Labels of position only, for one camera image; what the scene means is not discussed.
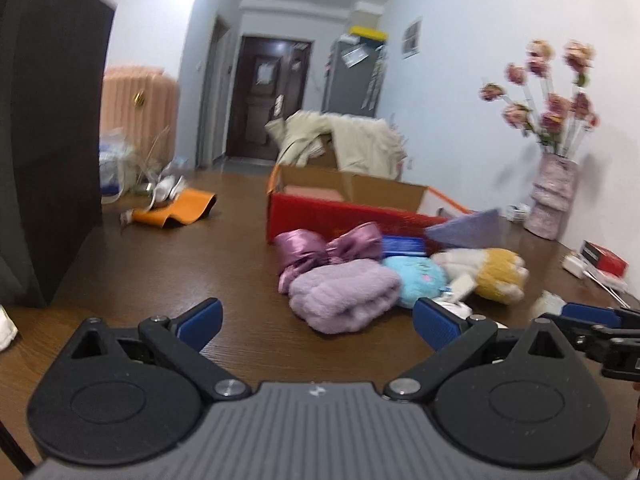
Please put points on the blue plush toy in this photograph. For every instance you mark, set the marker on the blue plush toy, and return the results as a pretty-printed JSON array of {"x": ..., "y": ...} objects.
[{"x": 419, "y": 277}]

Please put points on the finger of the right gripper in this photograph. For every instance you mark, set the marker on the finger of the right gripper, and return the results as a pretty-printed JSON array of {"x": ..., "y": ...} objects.
[{"x": 595, "y": 315}]

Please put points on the pink hard suitcase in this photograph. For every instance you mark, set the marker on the pink hard suitcase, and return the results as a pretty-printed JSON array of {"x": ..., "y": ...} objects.
[{"x": 142, "y": 102}]

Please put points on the crumpled white paper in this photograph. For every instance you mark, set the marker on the crumpled white paper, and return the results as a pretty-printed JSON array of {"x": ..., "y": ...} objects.
[{"x": 8, "y": 330}]

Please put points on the dark brown entrance door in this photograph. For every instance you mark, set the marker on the dark brown entrance door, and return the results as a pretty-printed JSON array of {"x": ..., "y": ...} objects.
[{"x": 270, "y": 82}]

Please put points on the purple satin bow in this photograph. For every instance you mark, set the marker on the purple satin bow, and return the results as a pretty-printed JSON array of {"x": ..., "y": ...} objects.
[{"x": 301, "y": 250}]

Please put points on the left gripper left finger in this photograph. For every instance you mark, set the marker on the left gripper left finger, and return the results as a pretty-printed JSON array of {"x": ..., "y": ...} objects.
[{"x": 177, "y": 343}]

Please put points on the red cardboard box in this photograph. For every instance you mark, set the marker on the red cardboard box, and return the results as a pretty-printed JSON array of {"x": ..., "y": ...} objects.
[{"x": 331, "y": 203}]

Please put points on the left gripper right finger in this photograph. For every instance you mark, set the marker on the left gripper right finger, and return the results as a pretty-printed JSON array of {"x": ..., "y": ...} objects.
[{"x": 458, "y": 344}]

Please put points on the dried pink rose bouquet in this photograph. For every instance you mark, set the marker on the dried pink rose bouquet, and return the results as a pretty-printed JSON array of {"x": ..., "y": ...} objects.
[{"x": 557, "y": 122}]

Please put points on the blue tissue pack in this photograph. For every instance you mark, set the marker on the blue tissue pack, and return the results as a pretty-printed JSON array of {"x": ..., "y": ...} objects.
[{"x": 394, "y": 245}]

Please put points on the clear plastic container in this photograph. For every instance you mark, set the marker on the clear plastic container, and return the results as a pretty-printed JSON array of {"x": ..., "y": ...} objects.
[{"x": 117, "y": 165}]

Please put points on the black paper shopping bag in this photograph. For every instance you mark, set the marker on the black paper shopping bag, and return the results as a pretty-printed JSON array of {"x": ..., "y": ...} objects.
[{"x": 52, "y": 62}]

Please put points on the white medicine box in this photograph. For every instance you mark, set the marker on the white medicine box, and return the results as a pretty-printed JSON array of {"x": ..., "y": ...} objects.
[{"x": 517, "y": 213}]

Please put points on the person's hand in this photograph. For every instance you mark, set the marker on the person's hand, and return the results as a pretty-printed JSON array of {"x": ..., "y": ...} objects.
[{"x": 634, "y": 453}]

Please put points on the white yellow plush alpaca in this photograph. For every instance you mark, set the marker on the white yellow plush alpaca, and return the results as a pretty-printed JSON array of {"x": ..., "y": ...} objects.
[{"x": 499, "y": 274}]

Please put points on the grey refrigerator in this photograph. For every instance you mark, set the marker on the grey refrigerator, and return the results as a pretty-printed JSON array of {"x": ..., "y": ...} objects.
[{"x": 354, "y": 77}]

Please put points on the yellow box on fridge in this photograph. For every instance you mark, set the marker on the yellow box on fridge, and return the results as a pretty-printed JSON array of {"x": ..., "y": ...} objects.
[{"x": 368, "y": 33}]

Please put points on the beige coat on chair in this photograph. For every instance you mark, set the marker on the beige coat on chair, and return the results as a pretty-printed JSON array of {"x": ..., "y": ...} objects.
[{"x": 359, "y": 144}]

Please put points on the white plush tag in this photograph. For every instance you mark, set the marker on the white plush tag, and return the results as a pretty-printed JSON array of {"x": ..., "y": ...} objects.
[{"x": 461, "y": 288}]

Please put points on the purple rectangular cloth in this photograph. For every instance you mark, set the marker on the purple rectangular cloth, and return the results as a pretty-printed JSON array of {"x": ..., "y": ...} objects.
[{"x": 480, "y": 230}]

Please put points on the pink textured vase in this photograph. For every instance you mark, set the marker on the pink textured vase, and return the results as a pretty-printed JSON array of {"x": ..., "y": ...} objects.
[{"x": 552, "y": 194}]

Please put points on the red black small box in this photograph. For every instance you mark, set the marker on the red black small box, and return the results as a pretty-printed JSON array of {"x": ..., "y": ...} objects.
[{"x": 603, "y": 259}]

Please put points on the white power adapter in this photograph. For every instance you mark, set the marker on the white power adapter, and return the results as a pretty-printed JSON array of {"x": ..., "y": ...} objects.
[{"x": 574, "y": 264}]

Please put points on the lilac fluffy towel roll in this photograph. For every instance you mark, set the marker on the lilac fluffy towel roll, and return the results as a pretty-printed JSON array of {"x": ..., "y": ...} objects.
[{"x": 344, "y": 298}]

